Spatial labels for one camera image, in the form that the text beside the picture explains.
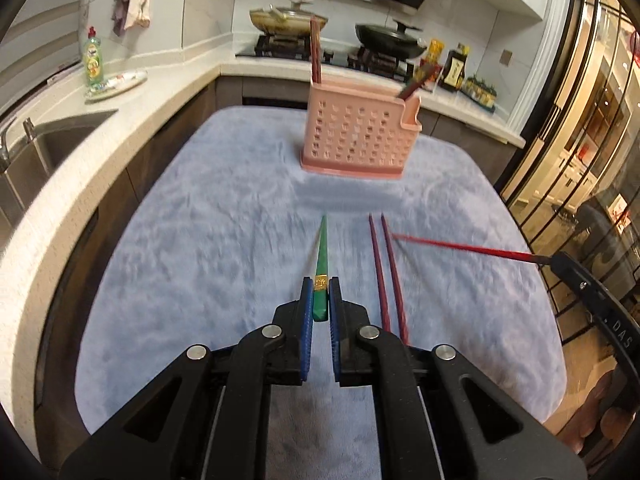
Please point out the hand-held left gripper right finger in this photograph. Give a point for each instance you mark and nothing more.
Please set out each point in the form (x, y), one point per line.
(336, 330)

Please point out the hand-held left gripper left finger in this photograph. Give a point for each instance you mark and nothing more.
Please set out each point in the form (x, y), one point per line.
(306, 330)

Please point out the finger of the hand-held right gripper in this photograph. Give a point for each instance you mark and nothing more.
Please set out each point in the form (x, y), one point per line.
(575, 272)

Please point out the green chopstick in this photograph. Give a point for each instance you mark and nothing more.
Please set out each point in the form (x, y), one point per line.
(322, 260)

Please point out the pink perforated utensil holder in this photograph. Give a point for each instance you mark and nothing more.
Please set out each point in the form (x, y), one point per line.
(350, 130)

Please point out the dark brown chopstick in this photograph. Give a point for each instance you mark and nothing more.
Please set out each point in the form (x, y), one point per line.
(411, 87)

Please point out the person's right hand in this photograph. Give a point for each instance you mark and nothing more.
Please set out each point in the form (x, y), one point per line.
(605, 400)

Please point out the blue fleece blanket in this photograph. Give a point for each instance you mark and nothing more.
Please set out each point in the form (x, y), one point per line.
(200, 260)

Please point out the set of spice jars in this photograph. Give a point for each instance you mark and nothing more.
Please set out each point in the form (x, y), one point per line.
(480, 91)

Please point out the dark sauce bottle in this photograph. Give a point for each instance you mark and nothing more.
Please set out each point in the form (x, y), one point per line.
(454, 70)

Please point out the yellow packet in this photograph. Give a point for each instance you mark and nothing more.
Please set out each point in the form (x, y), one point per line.
(435, 51)

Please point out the black gas stove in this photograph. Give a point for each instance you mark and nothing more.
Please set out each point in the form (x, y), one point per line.
(285, 50)

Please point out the black wok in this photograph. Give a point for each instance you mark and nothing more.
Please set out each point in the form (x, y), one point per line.
(390, 45)

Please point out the stainless steel sink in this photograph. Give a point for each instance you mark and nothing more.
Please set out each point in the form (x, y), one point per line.
(65, 145)

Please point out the black wok lid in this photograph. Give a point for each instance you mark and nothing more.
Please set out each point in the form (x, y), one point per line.
(392, 27)

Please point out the white patterned plate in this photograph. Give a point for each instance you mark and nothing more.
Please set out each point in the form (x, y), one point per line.
(122, 82)

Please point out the beige pan lid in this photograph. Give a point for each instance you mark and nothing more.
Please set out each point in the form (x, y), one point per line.
(290, 10)

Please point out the green dish soap bottle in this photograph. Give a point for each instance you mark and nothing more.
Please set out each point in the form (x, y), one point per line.
(94, 62)

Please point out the chrome faucet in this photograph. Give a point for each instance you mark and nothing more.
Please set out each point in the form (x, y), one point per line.
(5, 150)

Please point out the white window blinds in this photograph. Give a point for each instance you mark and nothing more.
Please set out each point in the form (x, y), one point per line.
(35, 20)

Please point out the glass door with black frame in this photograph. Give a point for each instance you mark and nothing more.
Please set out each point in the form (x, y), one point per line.
(575, 135)

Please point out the wall socket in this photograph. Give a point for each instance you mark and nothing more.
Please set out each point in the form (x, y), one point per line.
(507, 57)

